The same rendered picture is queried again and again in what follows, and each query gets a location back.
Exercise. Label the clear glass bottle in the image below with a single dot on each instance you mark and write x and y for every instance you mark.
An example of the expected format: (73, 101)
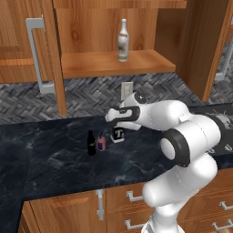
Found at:
(123, 39)

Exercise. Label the wooden base cupboard door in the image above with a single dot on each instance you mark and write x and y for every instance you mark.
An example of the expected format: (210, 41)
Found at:
(63, 212)

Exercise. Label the black bottle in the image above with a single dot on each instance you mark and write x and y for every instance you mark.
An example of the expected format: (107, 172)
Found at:
(91, 145)

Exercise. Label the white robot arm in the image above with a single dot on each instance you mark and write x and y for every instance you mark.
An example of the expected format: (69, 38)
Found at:
(188, 133)

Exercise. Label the wooden drawer front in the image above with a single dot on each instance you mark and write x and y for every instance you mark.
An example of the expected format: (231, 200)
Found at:
(203, 223)
(118, 223)
(119, 197)
(218, 194)

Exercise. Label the black and white carton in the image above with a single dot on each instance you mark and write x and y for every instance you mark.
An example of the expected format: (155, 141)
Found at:
(118, 134)

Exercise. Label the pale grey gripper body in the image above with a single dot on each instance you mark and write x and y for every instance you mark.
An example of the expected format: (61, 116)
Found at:
(114, 114)

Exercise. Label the white wall socket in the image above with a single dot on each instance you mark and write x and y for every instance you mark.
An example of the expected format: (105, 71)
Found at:
(126, 90)

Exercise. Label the wooden wall cupboard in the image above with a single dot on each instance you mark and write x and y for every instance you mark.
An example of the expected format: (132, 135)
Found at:
(115, 62)

